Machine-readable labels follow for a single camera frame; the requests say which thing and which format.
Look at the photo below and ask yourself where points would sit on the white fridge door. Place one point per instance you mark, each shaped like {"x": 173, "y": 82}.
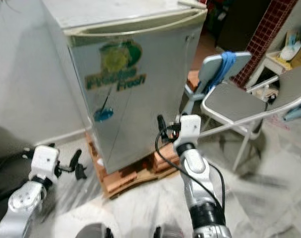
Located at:
{"x": 140, "y": 129}

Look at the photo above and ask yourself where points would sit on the red brick fridge base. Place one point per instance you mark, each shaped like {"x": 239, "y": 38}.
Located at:
{"x": 130, "y": 178}

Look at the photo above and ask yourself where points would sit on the small white fridge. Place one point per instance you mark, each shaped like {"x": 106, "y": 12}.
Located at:
{"x": 63, "y": 54}

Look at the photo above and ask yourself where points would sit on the small blue sticker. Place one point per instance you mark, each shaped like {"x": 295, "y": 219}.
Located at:
{"x": 103, "y": 115}

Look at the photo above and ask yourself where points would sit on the grey robot left knee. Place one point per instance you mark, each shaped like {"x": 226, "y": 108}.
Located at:
{"x": 93, "y": 231}

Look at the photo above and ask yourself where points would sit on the grey chair with white legs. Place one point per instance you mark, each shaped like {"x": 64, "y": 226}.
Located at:
{"x": 234, "y": 101}

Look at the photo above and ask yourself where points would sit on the blue cloth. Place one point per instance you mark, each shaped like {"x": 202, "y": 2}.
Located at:
{"x": 225, "y": 69}

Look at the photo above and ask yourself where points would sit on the white plastic rack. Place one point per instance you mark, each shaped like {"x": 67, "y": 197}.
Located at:
{"x": 271, "y": 62}

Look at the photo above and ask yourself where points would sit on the light blue bottle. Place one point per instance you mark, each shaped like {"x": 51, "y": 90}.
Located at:
{"x": 295, "y": 114}

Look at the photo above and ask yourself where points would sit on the white plastic bag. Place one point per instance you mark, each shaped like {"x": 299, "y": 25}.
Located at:
{"x": 290, "y": 51}

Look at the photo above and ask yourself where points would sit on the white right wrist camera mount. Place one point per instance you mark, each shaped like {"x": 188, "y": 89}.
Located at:
{"x": 187, "y": 129}

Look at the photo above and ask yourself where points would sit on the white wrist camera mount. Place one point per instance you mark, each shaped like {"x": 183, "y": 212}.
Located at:
{"x": 187, "y": 129}
{"x": 45, "y": 161}

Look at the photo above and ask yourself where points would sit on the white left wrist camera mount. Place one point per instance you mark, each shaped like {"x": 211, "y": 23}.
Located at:
{"x": 45, "y": 161}

